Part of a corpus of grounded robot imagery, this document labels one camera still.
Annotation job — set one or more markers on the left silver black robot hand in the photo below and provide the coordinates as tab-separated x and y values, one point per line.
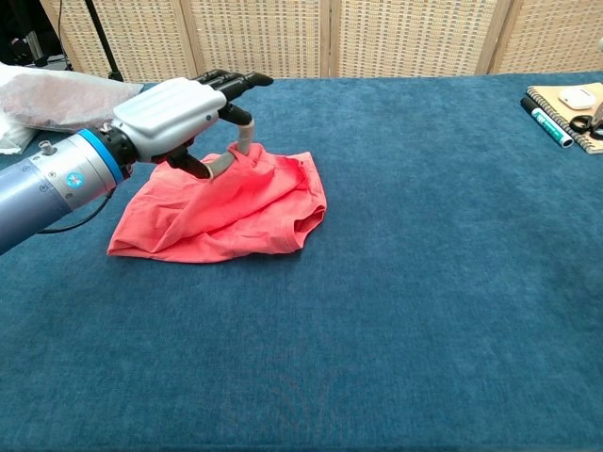
165	117

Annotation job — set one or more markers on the coral red t-shirt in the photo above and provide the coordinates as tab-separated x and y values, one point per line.
235	212

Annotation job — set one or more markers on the black tripod stand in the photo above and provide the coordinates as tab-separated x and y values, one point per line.
101	37

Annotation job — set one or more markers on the frosted bag with maroon garment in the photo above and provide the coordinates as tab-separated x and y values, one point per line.
61	101

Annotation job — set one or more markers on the white plastic garment bag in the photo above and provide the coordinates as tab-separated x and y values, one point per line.
11	139

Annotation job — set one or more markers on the woven wooden folding screen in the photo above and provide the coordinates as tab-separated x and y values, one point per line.
377	37

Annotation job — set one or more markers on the blue carpet table cover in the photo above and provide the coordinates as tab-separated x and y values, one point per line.
377	329

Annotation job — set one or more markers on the black green marker pen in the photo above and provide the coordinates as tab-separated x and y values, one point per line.
546	123

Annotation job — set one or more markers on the kraft spiral notebook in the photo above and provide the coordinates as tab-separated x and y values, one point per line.
546	106

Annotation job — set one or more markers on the white earbuds case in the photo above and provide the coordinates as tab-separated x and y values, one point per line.
575	98

